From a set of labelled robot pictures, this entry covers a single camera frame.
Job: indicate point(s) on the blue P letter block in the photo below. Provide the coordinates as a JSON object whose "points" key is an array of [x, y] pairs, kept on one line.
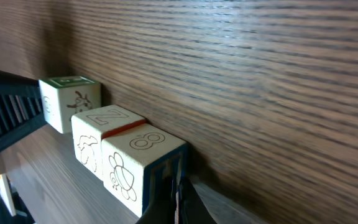
{"points": [[137, 160]]}

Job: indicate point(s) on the green edged picture block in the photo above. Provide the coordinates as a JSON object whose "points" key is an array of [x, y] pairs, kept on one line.
{"points": [[62, 97]]}

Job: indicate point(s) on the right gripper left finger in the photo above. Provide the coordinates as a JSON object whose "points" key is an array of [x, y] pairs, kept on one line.
{"points": [[21, 110]]}

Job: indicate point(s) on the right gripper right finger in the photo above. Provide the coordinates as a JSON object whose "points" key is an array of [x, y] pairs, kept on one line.
{"points": [[176, 198]]}

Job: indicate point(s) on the red edged picture block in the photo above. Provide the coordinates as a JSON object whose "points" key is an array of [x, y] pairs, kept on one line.
{"points": [[91, 127]]}

